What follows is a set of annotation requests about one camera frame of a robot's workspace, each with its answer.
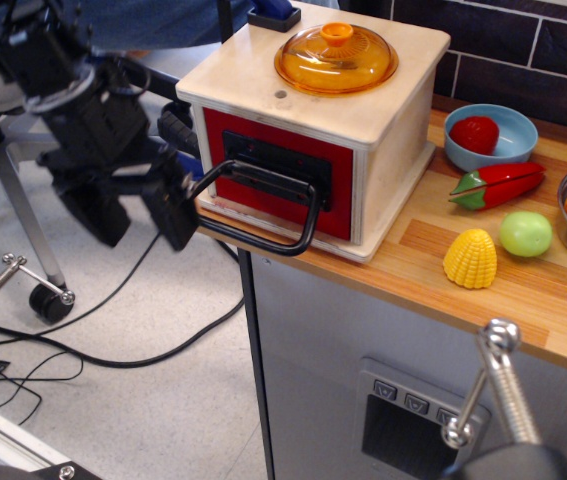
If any thin black wire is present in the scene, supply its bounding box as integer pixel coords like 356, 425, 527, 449
0, 349, 85, 427

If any red toy strawberry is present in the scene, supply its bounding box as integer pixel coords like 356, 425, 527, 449
449, 116, 500, 155

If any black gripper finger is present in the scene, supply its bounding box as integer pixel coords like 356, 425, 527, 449
141, 149, 199, 251
59, 185, 131, 247

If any wooden box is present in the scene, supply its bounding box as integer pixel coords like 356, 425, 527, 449
177, 4, 451, 263

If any yellow toy corn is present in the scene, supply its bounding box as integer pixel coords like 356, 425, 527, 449
443, 229, 497, 290

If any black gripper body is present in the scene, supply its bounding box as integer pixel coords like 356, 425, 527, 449
36, 62, 178, 200

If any grey office chair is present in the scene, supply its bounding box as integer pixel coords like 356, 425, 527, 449
0, 74, 74, 324

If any red drawer with black handle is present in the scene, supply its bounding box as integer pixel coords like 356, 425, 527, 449
199, 107, 354, 242

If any green toy apple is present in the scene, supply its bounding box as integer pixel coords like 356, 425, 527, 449
499, 211, 553, 258

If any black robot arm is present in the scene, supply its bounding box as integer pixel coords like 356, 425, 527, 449
0, 1, 199, 251

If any light blue bowl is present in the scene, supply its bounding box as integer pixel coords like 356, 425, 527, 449
444, 104, 538, 172

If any person in blue jeans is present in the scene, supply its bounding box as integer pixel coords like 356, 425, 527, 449
0, 0, 339, 62

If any thick black floor cable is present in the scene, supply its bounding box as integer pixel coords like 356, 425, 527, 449
0, 232, 247, 370

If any orange glass lid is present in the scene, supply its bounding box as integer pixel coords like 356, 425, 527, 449
274, 22, 399, 96

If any black blue clamp handle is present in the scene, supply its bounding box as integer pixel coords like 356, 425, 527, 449
157, 101, 201, 161

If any grey cabinet with panel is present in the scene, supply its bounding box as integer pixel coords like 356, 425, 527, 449
240, 245, 567, 479

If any red toy chili pepper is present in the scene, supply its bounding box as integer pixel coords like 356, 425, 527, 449
449, 162, 546, 211

